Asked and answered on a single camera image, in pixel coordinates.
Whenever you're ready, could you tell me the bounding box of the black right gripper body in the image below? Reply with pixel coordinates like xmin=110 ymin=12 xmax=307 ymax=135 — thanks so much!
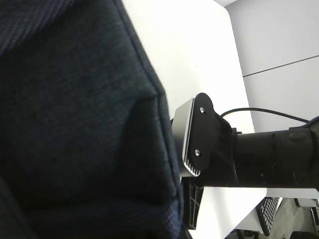
xmin=170 ymin=117 xmax=240 ymax=231

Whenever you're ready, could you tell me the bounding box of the dark blue fabric bag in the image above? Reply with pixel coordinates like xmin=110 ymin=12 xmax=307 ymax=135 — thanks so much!
xmin=0 ymin=0 xmax=183 ymax=239

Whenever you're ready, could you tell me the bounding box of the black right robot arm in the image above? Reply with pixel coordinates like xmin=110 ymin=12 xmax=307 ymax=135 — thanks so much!
xmin=172 ymin=115 xmax=319 ymax=229

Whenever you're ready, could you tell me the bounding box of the black keyboard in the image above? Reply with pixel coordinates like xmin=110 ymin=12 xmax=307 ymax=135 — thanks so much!
xmin=256 ymin=197 xmax=280 ymax=237

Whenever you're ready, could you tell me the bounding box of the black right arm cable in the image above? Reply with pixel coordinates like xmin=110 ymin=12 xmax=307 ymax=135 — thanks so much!
xmin=221 ymin=107 xmax=311 ymax=124

